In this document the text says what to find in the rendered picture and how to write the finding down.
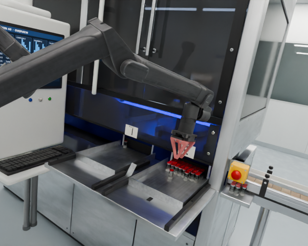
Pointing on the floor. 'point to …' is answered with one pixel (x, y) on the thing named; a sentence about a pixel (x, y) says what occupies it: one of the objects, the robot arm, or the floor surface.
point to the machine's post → (232, 114)
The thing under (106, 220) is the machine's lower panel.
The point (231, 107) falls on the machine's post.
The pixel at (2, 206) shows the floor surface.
